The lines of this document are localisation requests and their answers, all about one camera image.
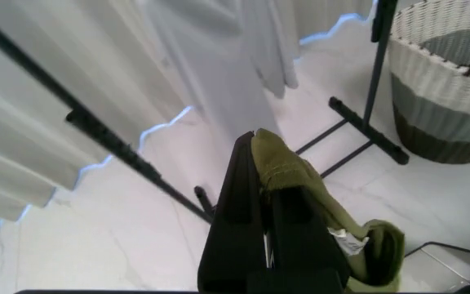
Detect pale grey shorts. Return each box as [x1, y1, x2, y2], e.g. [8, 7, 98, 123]
[136, 0, 301, 142]

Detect green garment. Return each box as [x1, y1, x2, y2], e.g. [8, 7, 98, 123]
[250, 127, 406, 293]

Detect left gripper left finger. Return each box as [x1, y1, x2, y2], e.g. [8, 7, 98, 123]
[197, 131, 269, 293]

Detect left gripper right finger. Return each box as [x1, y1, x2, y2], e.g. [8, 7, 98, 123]
[268, 185, 353, 293]

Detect white laundry basket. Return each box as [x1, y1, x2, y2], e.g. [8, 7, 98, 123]
[387, 0, 470, 165]

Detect black clothes rack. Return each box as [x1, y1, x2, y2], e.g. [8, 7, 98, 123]
[0, 0, 410, 225]

